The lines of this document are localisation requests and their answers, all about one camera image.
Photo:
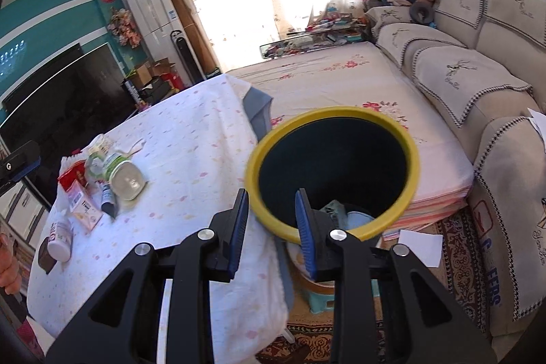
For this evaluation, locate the table with white floral tablecloth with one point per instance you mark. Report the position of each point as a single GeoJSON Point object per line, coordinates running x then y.
{"type": "Point", "coordinates": [192, 142]}

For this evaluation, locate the blue tube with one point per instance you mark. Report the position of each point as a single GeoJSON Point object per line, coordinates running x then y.
{"type": "Point", "coordinates": [107, 197]}

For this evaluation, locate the black tower fan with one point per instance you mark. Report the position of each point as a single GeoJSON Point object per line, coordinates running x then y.
{"type": "Point", "coordinates": [187, 57]}

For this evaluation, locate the white paper card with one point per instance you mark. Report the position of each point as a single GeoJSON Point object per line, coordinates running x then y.
{"type": "Point", "coordinates": [420, 246]}

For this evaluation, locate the pile of cardboard boxes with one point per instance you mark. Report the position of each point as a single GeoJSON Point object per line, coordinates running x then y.
{"type": "Point", "coordinates": [155, 72]}

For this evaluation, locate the beige sofa with covers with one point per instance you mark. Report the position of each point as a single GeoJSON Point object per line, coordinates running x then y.
{"type": "Point", "coordinates": [469, 82]}

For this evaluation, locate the dark brown square box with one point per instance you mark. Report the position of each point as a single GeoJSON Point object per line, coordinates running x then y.
{"type": "Point", "coordinates": [46, 257]}

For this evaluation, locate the black flat television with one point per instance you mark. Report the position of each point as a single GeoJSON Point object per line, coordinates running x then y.
{"type": "Point", "coordinates": [64, 99]}

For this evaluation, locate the red snack packet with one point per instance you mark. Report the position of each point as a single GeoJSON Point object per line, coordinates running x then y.
{"type": "Point", "coordinates": [72, 174]}

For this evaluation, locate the artificial flower bunch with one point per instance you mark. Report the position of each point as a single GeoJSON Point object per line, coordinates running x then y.
{"type": "Point", "coordinates": [124, 28]}

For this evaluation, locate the tall brown board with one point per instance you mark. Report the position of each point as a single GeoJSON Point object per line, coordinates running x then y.
{"type": "Point", "coordinates": [192, 23]}

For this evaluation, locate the clear cup with green label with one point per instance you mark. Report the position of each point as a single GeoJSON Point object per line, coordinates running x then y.
{"type": "Point", "coordinates": [126, 178]}

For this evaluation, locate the black bin with yellow rim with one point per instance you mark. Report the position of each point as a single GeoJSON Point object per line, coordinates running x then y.
{"type": "Point", "coordinates": [341, 159]}

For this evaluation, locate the green plastic stool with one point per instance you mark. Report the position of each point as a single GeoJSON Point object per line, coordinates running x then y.
{"type": "Point", "coordinates": [318, 300]}

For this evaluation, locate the white tall cabinet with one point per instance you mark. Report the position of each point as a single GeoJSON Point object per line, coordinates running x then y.
{"type": "Point", "coordinates": [153, 18]}

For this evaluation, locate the white paper sheet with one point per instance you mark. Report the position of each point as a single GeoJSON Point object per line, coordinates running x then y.
{"type": "Point", "coordinates": [538, 125]}

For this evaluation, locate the long black box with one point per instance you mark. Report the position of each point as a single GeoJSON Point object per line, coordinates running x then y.
{"type": "Point", "coordinates": [132, 93]}

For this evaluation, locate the clear crumpled plastic wrapper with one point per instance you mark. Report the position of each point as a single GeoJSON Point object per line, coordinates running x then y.
{"type": "Point", "coordinates": [97, 159]}

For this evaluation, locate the grey neck pillow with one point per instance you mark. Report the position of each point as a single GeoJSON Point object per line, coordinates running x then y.
{"type": "Point", "coordinates": [420, 12]}

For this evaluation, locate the cluttered glass coffee table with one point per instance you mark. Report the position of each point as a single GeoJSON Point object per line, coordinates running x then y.
{"type": "Point", "coordinates": [315, 38]}

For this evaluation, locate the teal crumpled wrapper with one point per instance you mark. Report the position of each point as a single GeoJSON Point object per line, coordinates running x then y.
{"type": "Point", "coordinates": [337, 208]}

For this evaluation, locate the white television cabinet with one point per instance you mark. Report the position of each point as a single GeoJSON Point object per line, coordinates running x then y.
{"type": "Point", "coordinates": [21, 208]}

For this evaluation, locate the white pill bottle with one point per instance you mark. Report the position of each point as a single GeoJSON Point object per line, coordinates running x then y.
{"type": "Point", "coordinates": [59, 238]}

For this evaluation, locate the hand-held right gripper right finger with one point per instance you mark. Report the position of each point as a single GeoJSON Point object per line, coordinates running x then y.
{"type": "Point", "coordinates": [303, 227]}

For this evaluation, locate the light blue packet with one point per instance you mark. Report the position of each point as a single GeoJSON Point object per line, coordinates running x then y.
{"type": "Point", "coordinates": [360, 220]}

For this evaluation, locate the white printed plastic bag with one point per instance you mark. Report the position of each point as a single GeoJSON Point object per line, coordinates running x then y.
{"type": "Point", "coordinates": [488, 253]}

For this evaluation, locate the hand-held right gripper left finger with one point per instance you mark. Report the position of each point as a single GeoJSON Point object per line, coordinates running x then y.
{"type": "Point", "coordinates": [241, 219]}

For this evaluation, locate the grey cloth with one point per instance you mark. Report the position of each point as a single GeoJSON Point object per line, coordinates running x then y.
{"type": "Point", "coordinates": [258, 112]}

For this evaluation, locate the mattress with floral sheet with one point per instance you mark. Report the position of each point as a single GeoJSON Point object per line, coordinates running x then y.
{"type": "Point", "coordinates": [341, 82]}

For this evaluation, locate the person's left hand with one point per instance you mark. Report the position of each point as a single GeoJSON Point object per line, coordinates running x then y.
{"type": "Point", "coordinates": [7, 274]}

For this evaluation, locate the pink medicine box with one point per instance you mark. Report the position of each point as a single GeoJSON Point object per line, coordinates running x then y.
{"type": "Point", "coordinates": [87, 214]}

